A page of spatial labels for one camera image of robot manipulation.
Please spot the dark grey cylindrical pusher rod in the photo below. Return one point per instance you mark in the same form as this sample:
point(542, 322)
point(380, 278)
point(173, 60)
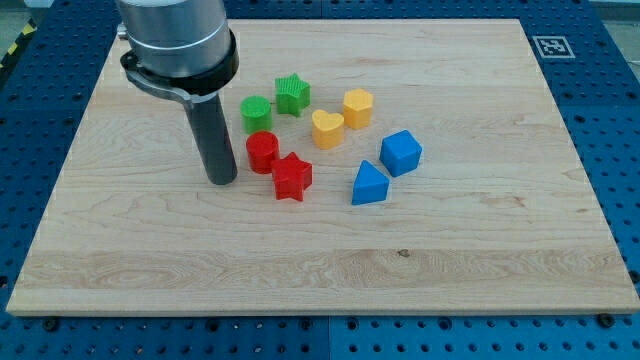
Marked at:
point(209, 128)

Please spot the red star block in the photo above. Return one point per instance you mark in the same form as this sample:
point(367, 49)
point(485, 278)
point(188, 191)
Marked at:
point(291, 177)

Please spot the blue triangle block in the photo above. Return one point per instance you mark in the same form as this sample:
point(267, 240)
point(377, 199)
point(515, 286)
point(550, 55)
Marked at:
point(370, 185)

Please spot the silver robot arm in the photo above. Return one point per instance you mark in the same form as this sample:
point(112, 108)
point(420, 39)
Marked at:
point(184, 51)

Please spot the green star block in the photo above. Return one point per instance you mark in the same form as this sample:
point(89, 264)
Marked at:
point(292, 95)

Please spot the green cylinder block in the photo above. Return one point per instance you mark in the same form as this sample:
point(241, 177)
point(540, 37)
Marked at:
point(256, 114)

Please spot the red cylinder block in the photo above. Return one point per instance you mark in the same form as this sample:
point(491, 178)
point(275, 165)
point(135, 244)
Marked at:
point(262, 148)

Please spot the yellow heart block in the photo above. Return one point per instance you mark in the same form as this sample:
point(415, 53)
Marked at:
point(327, 129)

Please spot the yellow hexagon block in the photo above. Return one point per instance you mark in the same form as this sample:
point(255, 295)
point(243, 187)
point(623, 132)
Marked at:
point(357, 108)

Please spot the wooden board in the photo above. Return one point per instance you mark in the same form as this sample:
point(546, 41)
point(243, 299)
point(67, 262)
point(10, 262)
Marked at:
point(499, 217)

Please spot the blue cube block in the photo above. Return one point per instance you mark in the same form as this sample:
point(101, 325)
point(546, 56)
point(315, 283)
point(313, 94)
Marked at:
point(400, 153)

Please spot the white fiducial marker tag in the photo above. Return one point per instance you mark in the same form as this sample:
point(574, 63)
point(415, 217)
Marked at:
point(553, 47)

